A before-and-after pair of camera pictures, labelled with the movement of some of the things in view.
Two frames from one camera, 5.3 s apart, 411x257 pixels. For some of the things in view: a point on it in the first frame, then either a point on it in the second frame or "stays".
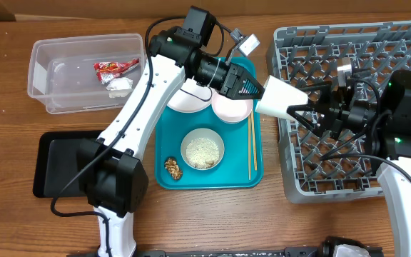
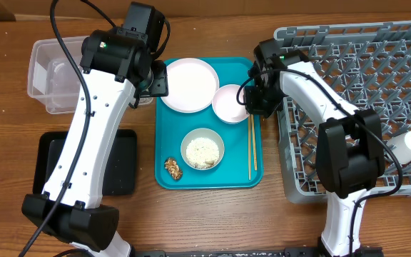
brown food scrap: x=171 y=165 stays
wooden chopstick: x=254 y=141 stays
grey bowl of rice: x=202 y=148 stays
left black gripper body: x=210 y=72 to x=159 y=84
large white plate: x=191 y=97 stays
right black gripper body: x=332 y=111 to x=257 y=101
